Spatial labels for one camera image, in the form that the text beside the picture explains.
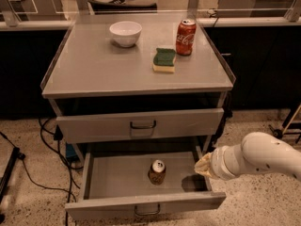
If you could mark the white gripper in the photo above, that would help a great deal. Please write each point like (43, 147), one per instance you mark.
(216, 163)

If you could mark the orange soda can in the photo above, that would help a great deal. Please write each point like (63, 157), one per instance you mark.
(157, 172)

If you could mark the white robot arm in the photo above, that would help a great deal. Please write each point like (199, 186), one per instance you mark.
(258, 153)

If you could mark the grey open middle drawer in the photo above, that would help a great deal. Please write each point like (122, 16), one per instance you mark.
(119, 187)

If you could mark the grey top drawer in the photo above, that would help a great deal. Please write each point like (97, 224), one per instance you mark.
(140, 125)

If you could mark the grey drawer cabinet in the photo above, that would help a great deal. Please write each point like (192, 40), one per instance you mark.
(93, 75)

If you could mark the red cola can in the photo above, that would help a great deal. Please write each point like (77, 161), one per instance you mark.
(185, 37)

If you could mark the black wheeled cart base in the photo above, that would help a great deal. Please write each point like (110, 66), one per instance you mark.
(291, 125)

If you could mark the green yellow sponge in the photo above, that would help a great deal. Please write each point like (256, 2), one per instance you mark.
(164, 60)

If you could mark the blue power box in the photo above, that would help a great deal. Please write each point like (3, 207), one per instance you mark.
(70, 153)

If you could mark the white ceramic bowl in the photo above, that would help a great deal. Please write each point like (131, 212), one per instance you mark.
(125, 33)

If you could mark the black stand leg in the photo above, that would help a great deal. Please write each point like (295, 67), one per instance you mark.
(5, 178)

